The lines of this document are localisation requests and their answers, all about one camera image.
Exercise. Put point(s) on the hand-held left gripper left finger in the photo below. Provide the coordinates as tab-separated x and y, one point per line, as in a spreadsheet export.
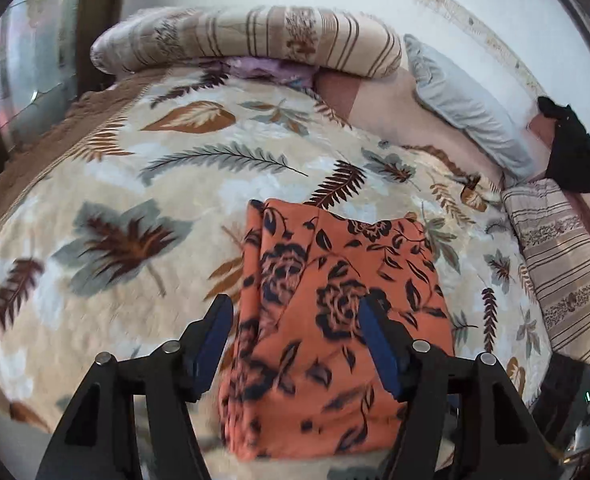
210	345

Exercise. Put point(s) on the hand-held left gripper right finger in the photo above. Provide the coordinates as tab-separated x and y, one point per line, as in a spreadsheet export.
380	355

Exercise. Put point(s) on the orange black floral garment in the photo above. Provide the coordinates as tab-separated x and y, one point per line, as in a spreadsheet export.
315	360

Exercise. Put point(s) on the short striped floral pillow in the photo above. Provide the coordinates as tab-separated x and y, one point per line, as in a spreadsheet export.
565	270

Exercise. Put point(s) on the leaf printed fleece blanket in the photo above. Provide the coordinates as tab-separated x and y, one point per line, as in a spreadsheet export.
125	185

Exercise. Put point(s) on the pink bed sheet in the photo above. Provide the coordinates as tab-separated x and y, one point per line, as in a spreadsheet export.
400	105

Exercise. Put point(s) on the grey pillow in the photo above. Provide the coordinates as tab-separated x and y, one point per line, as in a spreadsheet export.
465	110

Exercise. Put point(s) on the purple cloth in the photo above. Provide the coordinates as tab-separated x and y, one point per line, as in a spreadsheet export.
265	70

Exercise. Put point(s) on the long striped floral pillow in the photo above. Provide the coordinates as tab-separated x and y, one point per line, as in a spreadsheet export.
255	35

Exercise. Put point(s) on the glass window pane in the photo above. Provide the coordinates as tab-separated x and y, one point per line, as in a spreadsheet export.
35	60

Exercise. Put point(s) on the wooden window frame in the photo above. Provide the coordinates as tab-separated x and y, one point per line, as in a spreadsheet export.
100	10

